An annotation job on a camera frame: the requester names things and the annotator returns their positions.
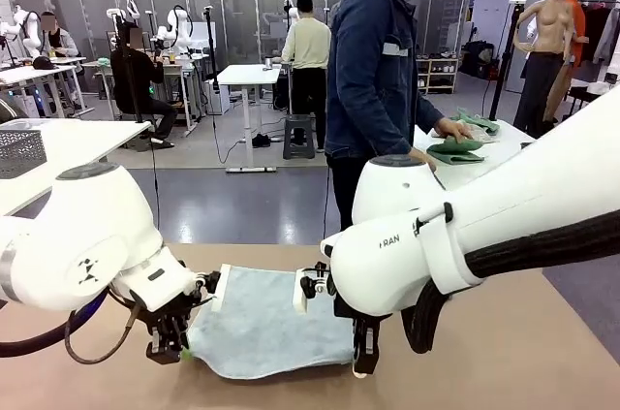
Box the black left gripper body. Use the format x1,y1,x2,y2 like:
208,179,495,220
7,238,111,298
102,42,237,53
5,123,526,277
137,292,215,334

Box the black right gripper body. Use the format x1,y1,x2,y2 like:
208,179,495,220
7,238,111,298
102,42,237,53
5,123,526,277
333,298,380,334

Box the light blue towel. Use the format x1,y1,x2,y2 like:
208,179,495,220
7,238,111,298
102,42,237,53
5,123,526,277
186,264,358,381

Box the stack of towels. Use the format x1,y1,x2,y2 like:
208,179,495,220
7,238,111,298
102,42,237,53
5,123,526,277
425,135,485,165

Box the person's left forearm denim sleeve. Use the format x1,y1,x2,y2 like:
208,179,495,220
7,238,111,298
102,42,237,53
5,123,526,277
406,84,447,133

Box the person's right forearm denim sleeve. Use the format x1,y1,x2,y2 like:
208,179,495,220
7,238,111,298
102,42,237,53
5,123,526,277
366,127,416,160

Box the grey perforated plastic basket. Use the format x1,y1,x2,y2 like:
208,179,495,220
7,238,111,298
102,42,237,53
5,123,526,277
0,130,48,179

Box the person's right hand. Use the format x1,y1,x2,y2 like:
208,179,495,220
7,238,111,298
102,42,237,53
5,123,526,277
409,145,438,173

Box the person's left hand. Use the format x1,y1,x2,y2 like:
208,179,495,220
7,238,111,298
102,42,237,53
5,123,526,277
434,119,474,142

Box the black braided right arm sleeve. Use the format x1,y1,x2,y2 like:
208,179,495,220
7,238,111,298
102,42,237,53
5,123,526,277
399,208,620,357

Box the grey step stool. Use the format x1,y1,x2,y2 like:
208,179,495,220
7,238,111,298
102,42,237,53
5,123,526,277
283,114,316,161

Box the white table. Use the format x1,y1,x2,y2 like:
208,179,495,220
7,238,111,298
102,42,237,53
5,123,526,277
0,118,152,215
411,117,539,193

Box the beige towel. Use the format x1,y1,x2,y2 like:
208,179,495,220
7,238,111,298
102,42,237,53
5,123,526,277
459,122,503,144

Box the white cabinet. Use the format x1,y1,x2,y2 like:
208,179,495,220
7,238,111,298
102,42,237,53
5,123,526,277
205,79,232,115

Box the person in black clothes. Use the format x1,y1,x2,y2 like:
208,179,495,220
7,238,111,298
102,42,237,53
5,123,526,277
109,24,179,149

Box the grey workbench desk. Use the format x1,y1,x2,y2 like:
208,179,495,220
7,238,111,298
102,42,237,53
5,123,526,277
159,51,207,138

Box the white standing desk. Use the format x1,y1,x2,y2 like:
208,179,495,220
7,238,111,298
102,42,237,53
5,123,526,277
216,64,292,174

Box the person in denim jacket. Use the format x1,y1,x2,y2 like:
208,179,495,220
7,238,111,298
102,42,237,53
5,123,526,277
325,0,461,232

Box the dark olive garment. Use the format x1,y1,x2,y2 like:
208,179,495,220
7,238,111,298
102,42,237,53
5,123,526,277
0,97,28,124

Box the white shoe rack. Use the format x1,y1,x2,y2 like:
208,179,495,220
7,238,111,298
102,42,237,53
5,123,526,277
416,56,460,95

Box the person in beige top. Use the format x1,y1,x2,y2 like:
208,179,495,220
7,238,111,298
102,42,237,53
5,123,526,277
279,0,333,153

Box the black bags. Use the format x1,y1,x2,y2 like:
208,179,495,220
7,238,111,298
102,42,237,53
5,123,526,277
459,40,500,80

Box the person in grey jacket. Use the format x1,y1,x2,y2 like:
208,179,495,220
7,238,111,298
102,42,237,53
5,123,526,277
41,12,82,61

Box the black stand with white head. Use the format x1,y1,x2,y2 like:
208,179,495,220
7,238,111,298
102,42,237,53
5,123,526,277
488,0,528,120

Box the black shelf cart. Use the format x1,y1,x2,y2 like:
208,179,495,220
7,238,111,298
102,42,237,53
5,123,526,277
564,84,606,123

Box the bare mannequin with grey trousers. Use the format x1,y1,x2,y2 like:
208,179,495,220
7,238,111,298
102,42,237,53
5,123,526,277
512,0,578,138

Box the mannequin with orange shirt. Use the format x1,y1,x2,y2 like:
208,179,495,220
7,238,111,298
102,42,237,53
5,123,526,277
544,0,590,123

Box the dark clothes on rack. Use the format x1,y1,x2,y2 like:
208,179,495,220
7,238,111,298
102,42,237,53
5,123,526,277
578,0,620,67

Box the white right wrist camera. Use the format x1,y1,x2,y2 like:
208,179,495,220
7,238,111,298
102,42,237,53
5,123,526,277
293,262,336,316

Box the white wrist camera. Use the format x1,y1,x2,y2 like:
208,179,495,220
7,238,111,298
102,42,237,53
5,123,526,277
193,264,234,313
293,262,336,316

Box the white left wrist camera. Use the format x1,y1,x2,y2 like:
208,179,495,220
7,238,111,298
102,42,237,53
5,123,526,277
193,264,234,313

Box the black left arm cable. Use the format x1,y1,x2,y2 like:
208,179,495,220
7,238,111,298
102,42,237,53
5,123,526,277
0,292,146,364

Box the thin black hanging cable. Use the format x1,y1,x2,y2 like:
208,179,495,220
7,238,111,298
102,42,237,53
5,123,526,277
147,122,162,237

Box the black camera stand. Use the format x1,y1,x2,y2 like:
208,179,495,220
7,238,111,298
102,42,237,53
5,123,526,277
201,6,222,94

